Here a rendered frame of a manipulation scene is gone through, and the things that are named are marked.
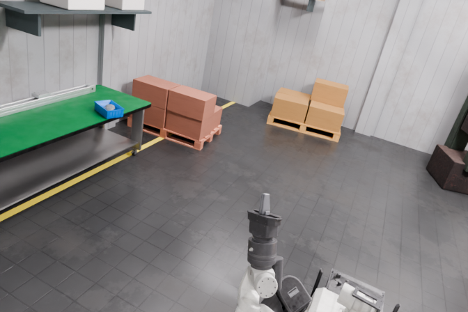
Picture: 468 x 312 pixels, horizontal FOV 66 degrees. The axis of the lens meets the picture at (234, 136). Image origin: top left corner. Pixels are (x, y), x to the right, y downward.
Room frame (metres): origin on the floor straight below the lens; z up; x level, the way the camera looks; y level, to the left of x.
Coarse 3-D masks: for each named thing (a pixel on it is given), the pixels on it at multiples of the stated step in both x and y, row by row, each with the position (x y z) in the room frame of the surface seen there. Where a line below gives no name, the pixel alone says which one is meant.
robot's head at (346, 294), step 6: (342, 288) 0.89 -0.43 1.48; (348, 288) 0.89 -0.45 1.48; (354, 288) 0.90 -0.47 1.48; (342, 294) 0.88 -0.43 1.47; (348, 294) 0.87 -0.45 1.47; (360, 294) 0.88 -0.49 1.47; (342, 300) 0.87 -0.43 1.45; (348, 300) 0.86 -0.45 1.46; (354, 300) 0.86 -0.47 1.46; (372, 300) 0.87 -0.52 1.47; (348, 306) 0.86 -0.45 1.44; (354, 306) 0.85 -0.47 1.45; (360, 306) 0.85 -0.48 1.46; (366, 306) 0.85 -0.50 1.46
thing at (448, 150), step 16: (464, 112) 5.56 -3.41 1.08; (464, 128) 5.35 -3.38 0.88; (448, 144) 5.57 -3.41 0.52; (464, 144) 5.50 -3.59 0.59; (432, 160) 5.52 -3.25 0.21; (448, 160) 5.11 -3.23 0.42; (464, 160) 5.02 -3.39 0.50; (432, 176) 5.33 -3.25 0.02; (448, 176) 4.96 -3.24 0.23; (464, 176) 4.94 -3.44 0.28; (464, 192) 4.94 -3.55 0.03
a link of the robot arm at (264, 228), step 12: (252, 216) 0.93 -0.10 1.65; (264, 216) 0.90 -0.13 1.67; (276, 216) 0.91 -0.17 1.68; (252, 228) 0.91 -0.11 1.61; (264, 228) 0.88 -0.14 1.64; (276, 228) 0.90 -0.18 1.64; (252, 240) 0.88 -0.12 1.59; (264, 240) 0.88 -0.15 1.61; (276, 240) 0.90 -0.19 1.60; (252, 252) 0.86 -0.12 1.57; (264, 252) 0.85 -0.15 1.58
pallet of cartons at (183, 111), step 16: (144, 80) 4.98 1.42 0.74; (160, 80) 5.14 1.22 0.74; (144, 96) 4.88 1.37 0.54; (160, 96) 4.80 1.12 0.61; (176, 96) 4.75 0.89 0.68; (192, 96) 4.70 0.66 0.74; (208, 96) 4.84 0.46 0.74; (144, 112) 4.87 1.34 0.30; (160, 112) 4.80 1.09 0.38; (176, 112) 4.74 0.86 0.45; (192, 112) 4.66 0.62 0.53; (208, 112) 4.77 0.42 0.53; (144, 128) 4.93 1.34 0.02; (160, 128) 4.79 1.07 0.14; (176, 128) 4.74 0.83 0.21; (192, 128) 4.66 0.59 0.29; (208, 128) 4.87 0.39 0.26; (192, 144) 4.72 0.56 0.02
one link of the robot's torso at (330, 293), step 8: (320, 272) 1.02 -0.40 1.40; (336, 272) 1.09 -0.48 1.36; (328, 280) 1.04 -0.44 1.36; (336, 280) 1.04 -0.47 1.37; (344, 280) 1.05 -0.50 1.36; (352, 280) 1.06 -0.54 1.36; (320, 288) 0.99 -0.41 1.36; (328, 288) 0.99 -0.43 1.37; (336, 288) 1.00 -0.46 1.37; (368, 288) 1.04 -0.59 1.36; (376, 288) 1.04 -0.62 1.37; (312, 296) 0.99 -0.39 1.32; (320, 296) 0.95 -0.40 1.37; (328, 296) 0.96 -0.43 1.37; (336, 296) 0.97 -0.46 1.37; (376, 296) 1.01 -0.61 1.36; (312, 304) 0.92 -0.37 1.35; (320, 304) 0.91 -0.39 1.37; (328, 304) 0.92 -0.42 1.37; (336, 304) 0.93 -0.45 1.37
